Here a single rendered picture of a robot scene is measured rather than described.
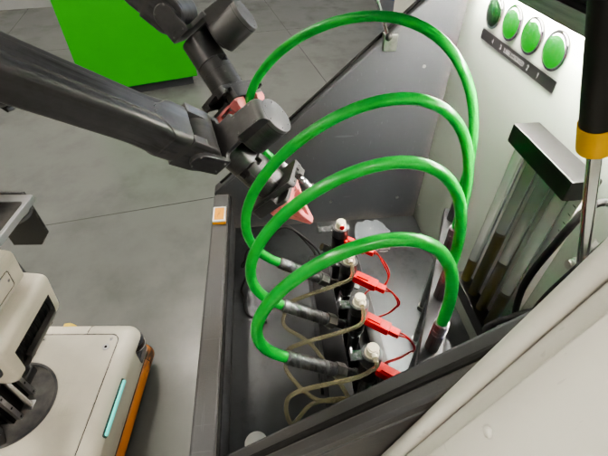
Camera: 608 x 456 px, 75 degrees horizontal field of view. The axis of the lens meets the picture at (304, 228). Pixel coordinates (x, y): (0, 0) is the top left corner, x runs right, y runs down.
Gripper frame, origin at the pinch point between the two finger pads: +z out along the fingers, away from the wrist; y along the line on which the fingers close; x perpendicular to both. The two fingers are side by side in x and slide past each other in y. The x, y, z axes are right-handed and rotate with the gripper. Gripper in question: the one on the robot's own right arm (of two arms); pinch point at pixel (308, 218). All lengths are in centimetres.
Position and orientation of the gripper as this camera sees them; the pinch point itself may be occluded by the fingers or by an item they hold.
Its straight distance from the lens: 70.0
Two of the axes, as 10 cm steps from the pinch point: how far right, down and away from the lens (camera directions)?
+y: 7.2, -4.4, -5.4
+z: 6.8, 6.0, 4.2
